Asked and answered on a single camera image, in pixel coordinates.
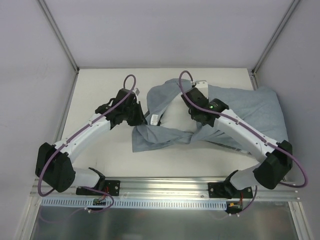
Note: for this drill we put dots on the right aluminium frame post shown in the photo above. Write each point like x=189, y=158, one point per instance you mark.
x=276, y=34

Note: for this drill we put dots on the aluminium frame post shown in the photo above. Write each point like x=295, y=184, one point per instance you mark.
x=58, y=34
x=276, y=34

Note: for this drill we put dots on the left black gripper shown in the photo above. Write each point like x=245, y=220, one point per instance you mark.
x=136, y=115

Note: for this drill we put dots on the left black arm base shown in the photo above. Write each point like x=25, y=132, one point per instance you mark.
x=111, y=187

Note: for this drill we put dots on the aluminium mounting rail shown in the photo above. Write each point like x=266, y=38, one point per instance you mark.
x=191, y=188

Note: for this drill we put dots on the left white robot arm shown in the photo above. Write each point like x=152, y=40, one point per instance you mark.
x=54, y=163

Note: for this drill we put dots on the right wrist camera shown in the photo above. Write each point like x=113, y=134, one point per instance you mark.
x=202, y=86

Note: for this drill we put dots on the white pillow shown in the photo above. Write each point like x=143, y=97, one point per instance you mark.
x=176, y=116

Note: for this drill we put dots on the left aluminium frame post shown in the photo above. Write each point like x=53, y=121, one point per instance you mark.
x=58, y=34

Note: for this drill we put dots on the white slotted cable duct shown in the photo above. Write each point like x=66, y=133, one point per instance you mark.
x=125, y=203

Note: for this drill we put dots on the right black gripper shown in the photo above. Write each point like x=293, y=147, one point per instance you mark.
x=198, y=116

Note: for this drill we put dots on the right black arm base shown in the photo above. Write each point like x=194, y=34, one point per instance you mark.
x=226, y=190

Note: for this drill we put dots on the grey striped pillowcase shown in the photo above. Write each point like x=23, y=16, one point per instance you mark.
x=259, y=108

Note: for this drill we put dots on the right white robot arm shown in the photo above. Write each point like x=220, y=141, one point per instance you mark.
x=273, y=161

